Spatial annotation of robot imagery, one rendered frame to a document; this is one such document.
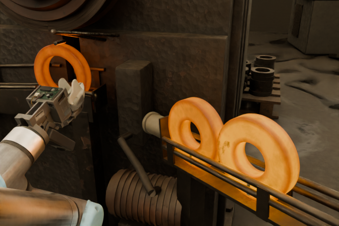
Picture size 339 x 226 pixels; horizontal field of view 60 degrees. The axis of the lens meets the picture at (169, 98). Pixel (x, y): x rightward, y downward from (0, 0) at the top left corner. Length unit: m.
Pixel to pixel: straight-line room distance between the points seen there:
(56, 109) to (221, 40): 0.45
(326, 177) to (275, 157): 1.41
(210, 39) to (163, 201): 0.44
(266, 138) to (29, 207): 0.36
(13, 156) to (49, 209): 0.16
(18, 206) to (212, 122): 0.35
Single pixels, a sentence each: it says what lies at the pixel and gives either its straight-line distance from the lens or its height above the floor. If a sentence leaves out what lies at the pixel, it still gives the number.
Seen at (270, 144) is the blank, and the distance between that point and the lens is 0.50.
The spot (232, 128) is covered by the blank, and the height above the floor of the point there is 0.77.
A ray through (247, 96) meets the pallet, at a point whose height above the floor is 0.14.
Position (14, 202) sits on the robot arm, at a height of 0.75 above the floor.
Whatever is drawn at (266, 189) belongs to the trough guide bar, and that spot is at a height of 0.70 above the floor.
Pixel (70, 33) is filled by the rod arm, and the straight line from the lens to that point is 0.80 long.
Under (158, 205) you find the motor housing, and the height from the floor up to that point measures 0.50.
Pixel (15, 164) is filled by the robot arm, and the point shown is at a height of 0.70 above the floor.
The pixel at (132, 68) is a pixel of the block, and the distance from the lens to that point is 0.79.
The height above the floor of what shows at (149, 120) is 0.68.
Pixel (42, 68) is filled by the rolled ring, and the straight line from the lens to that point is 0.98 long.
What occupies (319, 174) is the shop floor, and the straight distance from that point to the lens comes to 1.91.
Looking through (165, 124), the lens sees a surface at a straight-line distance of 0.69.
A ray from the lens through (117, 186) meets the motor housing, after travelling 0.81.
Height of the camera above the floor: 1.01
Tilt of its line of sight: 22 degrees down
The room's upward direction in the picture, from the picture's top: straight up
